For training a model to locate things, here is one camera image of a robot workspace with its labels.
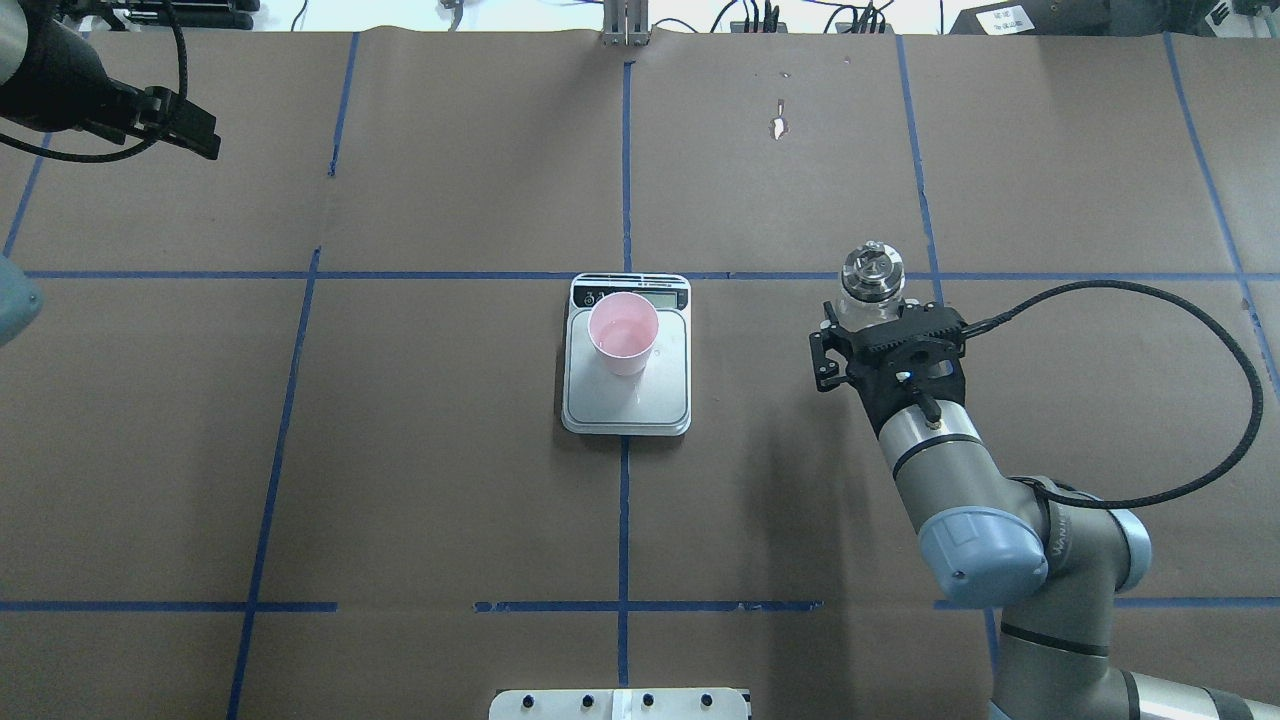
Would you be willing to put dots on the glass sauce dispenser bottle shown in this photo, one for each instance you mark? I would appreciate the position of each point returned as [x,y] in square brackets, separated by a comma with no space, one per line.
[871,283]

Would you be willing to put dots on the black cable hub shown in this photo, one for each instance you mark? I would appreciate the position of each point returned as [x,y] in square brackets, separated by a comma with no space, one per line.
[758,18]
[864,19]

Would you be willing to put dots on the pink plastic cup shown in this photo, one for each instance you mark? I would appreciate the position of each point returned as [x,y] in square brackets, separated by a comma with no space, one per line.
[623,328]

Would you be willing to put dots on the white digital kitchen scale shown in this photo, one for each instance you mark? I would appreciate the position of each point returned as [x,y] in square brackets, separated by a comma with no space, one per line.
[628,395]

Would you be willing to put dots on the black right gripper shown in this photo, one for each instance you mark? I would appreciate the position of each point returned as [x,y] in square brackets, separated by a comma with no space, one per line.
[829,358]

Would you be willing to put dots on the aluminium frame post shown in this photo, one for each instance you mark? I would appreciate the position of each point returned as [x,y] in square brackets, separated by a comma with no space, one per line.
[625,23]

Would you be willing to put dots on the black cable hub right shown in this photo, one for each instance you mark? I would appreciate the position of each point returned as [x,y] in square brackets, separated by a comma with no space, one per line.
[864,19]

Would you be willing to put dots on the black cable hub left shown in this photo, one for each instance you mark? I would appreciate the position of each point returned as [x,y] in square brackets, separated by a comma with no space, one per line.
[758,18]

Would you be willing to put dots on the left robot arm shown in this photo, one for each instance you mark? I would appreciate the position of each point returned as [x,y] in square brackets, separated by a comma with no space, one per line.
[22,299]

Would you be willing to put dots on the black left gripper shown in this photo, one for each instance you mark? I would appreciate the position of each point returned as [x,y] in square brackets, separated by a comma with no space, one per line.
[72,90]

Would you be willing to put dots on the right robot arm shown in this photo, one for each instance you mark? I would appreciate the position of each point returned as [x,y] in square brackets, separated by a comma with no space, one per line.
[1049,558]

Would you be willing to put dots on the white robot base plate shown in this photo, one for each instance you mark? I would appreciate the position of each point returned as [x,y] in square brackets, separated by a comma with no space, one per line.
[622,703]

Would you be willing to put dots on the black device with label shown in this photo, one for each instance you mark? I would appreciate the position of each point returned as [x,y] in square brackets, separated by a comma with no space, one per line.
[1048,18]

